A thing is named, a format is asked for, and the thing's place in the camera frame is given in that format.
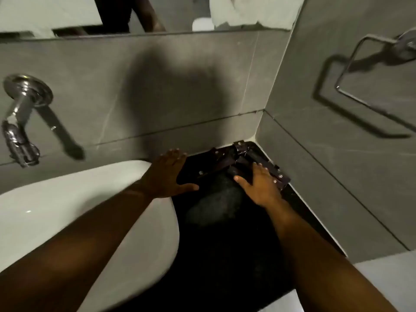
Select white ceramic sink basin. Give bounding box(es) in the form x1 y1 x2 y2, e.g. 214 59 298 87
0 160 181 312

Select chrome wall faucet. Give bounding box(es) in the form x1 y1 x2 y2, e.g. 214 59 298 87
1 73 54 169

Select person's right hand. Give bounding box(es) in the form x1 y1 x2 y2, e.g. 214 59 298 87
234 162 284 209

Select dark brown leather tray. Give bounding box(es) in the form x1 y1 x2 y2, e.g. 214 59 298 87
198 141 292 192

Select person's left hand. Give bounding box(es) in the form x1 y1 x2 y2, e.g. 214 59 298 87
142 148 200 200

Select chrome towel ring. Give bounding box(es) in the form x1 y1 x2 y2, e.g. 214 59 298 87
334 27 416 126

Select person's left forearm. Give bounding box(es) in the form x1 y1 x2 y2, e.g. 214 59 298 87
0 181 157 312

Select person's right forearm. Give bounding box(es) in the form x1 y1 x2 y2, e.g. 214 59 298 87
265 199 400 312

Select wall mirror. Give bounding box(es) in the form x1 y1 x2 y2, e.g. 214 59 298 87
0 0 307 40

